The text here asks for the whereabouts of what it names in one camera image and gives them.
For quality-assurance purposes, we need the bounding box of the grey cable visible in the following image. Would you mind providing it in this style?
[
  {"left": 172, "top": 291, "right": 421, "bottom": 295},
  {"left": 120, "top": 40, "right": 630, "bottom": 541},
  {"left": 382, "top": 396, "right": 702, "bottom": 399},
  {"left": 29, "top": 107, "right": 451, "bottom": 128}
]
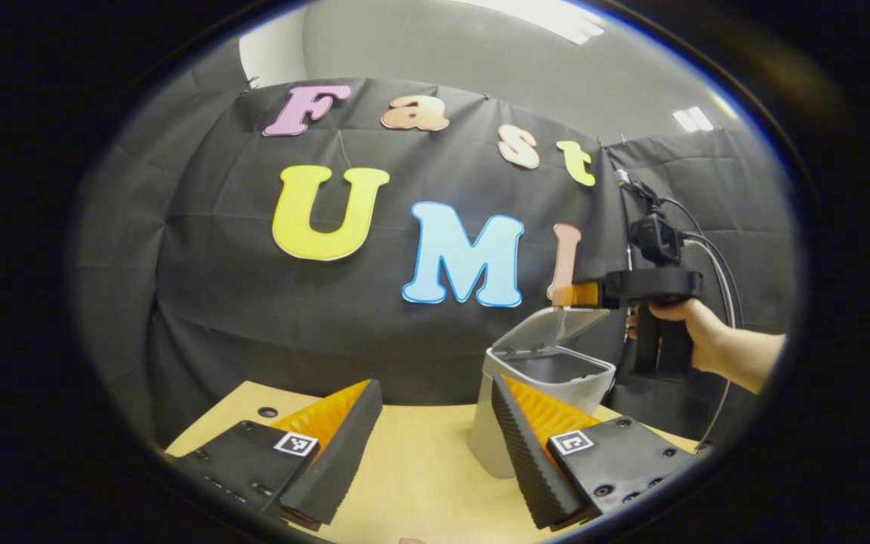
[{"left": 686, "top": 238, "right": 736, "bottom": 454}]

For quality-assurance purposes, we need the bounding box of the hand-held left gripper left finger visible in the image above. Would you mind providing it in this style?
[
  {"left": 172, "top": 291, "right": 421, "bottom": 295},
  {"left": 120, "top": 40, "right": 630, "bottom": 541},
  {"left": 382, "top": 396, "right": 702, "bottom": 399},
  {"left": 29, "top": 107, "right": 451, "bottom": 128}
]
[{"left": 171, "top": 378, "right": 383, "bottom": 530}]

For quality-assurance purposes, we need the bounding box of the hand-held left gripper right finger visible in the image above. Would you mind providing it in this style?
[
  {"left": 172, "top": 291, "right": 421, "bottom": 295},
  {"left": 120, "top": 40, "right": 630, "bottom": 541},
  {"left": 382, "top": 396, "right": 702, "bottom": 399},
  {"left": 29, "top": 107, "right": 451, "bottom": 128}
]
[{"left": 490, "top": 376, "right": 696, "bottom": 531}]

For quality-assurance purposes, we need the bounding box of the grey desktop garbage bin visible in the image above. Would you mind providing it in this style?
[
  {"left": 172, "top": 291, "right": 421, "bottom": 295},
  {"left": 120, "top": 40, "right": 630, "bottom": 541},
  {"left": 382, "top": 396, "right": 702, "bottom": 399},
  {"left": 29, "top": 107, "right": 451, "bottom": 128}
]
[{"left": 469, "top": 306, "right": 617, "bottom": 479}]

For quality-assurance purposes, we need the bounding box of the black cable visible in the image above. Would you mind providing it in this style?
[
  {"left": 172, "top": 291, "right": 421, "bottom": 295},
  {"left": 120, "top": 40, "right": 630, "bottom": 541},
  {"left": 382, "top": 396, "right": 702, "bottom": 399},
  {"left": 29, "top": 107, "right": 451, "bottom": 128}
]
[{"left": 658, "top": 198, "right": 743, "bottom": 333}]

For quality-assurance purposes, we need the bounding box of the large ceiling light panel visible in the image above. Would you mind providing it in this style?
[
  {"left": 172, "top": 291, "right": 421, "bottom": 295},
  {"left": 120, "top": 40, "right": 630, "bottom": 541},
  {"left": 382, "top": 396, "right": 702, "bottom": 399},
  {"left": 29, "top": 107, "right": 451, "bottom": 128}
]
[{"left": 473, "top": 0, "right": 606, "bottom": 46}]

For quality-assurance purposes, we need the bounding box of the small ceiling light panel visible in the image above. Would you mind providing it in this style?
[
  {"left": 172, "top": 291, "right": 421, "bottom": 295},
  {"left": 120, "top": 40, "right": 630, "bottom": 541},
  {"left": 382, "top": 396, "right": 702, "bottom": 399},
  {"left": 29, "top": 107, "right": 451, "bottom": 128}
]
[{"left": 673, "top": 106, "right": 715, "bottom": 133}]

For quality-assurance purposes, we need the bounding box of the black backdrop cloth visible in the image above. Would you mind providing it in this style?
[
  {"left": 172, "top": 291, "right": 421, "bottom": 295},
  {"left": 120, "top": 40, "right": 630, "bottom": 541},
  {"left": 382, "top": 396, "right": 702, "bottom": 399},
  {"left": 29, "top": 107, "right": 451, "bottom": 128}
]
[{"left": 76, "top": 45, "right": 794, "bottom": 447}]

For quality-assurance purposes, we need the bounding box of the wooden desktop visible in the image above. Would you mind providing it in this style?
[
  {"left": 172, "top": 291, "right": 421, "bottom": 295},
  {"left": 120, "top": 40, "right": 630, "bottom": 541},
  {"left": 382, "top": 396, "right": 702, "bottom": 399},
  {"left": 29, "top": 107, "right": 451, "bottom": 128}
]
[{"left": 165, "top": 380, "right": 700, "bottom": 544}]

